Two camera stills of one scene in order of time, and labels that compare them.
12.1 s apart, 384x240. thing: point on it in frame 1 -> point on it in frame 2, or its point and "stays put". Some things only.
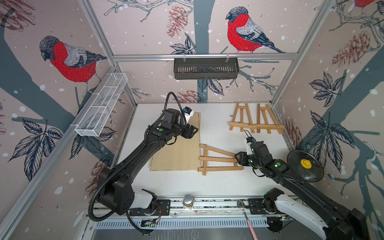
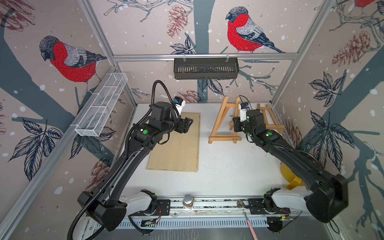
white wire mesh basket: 94,118 stays put
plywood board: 184,154 stays put
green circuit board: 148,223 stays put
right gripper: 241,159 -> 237,123
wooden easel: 267,126 stays put
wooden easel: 205,159 -> 214,138
